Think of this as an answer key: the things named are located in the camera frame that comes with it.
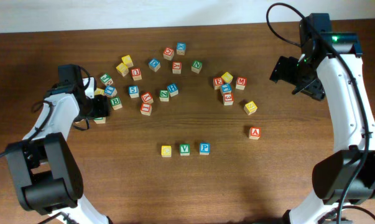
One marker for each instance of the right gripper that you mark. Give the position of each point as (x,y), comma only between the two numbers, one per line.
(280,70)

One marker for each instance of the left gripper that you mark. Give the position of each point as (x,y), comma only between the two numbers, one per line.
(101,106)

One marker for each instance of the green R block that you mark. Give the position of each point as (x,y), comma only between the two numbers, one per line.
(101,120)

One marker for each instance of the yellow C block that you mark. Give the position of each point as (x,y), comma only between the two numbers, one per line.
(166,151)

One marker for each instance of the green V block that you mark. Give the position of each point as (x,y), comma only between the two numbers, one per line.
(184,149)

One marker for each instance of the blue P block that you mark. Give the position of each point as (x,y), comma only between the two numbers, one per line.
(204,148)

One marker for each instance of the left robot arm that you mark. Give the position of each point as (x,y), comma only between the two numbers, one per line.
(43,170)

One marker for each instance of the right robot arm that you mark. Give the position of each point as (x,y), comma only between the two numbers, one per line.
(331,68)

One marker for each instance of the yellow block left cluster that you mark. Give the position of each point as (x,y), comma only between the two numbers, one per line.
(99,91)

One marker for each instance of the green J block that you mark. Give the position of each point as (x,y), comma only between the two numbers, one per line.
(106,79)

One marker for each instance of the blue block left cluster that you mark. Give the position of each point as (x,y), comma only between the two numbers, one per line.
(110,91)

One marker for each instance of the green B block centre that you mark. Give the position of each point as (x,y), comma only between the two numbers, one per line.
(116,103)

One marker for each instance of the yellow block lower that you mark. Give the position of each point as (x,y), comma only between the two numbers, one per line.
(122,69)

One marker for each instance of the yellow block upper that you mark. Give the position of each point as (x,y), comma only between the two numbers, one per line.
(127,60)

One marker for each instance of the blue 5 block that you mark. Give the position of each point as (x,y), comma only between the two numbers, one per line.
(133,91)

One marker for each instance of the red U block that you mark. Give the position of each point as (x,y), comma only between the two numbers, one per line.
(136,74)

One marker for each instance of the red Y block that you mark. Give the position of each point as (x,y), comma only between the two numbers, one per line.
(147,98)

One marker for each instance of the blue D block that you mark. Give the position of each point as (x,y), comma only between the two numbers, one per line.
(154,64)

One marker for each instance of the red M block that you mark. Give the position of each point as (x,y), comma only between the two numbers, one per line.
(241,83)

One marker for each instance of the yellow S block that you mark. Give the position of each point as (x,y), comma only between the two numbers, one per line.
(250,108)

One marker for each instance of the green Z block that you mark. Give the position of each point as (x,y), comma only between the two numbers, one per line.
(164,95)

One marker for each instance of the yellow 8 block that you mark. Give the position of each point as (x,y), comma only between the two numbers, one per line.
(227,77)

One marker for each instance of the red Q block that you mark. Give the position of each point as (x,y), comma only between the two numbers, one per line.
(168,53)

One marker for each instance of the blue H block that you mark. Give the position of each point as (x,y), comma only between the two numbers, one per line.
(172,89)

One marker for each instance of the red 3 block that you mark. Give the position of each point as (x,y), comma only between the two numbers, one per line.
(228,99)

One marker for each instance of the red E block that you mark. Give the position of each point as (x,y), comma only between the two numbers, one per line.
(217,83)

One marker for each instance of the red A block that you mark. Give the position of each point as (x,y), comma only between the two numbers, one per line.
(254,133)

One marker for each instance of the blue X block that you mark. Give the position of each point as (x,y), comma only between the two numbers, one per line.
(181,48)

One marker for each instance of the green N block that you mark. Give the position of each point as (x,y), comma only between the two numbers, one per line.
(196,66)

